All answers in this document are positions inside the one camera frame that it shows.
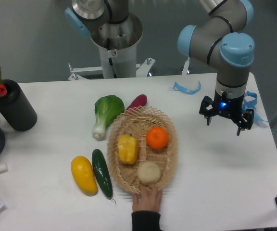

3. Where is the purple sweet potato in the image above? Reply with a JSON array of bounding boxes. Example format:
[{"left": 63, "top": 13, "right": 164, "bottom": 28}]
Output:
[{"left": 126, "top": 94, "right": 148, "bottom": 110}]

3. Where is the black cylindrical vase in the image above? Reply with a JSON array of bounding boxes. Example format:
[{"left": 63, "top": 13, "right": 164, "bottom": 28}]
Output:
[{"left": 0, "top": 79, "right": 38, "bottom": 131}]

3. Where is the orange fruit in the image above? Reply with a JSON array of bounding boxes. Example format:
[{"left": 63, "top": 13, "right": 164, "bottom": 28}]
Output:
[{"left": 146, "top": 127, "right": 169, "bottom": 149}]

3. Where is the blue ribbon strip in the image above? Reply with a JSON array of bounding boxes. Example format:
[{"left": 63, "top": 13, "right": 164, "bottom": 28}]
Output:
[{"left": 172, "top": 81, "right": 201, "bottom": 95}]

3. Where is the beige round bun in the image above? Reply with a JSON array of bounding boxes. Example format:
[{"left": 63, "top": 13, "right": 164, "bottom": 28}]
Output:
[{"left": 138, "top": 161, "right": 161, "bottom": 185}]

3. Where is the person's hand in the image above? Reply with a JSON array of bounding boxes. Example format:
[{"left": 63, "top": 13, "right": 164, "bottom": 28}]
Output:
[{"left": 132, "top": 185, "right": 163, "bottom": 213}]

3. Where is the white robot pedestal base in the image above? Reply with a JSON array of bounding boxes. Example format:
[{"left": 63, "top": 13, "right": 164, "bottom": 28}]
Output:
[{"left": 64, "top": 8, "right": 155, "bottom": 79}]

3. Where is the green bok choy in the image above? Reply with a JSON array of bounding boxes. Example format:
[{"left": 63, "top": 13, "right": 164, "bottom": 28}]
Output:
[{"left": 92, "top": 95, "right": 125, "bottom": 140}]

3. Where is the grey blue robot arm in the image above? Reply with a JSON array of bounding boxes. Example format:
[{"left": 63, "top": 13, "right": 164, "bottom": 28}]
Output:
[{"left": 64, "top": 0, "right": 255, "bottom": 131}]

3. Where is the black sleeved forearm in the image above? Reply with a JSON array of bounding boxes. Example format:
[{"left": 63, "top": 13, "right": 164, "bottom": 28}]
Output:
[{"left": 131, "top": 211, "right": 161, "bottom": 231}]

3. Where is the dark green cucumber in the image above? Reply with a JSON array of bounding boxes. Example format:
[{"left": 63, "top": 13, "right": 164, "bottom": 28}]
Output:
[{"left": 92, "top": 149, "right": 116, "bottom": 203}]

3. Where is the yellow mango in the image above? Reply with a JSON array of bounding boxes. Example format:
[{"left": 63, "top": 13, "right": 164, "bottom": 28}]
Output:
[{"left": 71, "top": 156, "right": 98, "bottom": 196}]

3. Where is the blue lanyard ribbon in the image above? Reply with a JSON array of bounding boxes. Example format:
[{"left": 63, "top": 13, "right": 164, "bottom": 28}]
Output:
[{"left": 242, "top": 91, "right": 267, "bottom": 122}]

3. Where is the yellow bell pepper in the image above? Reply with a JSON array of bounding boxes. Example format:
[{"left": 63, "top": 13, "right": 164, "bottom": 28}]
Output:
[{"left": 117, "top": 135, "right": 139, "bottom": 165}]

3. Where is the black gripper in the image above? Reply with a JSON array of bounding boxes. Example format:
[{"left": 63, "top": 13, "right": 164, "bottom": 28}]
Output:
[{"left": 199, "top": 91, "right": 254, "bottom": 136}]

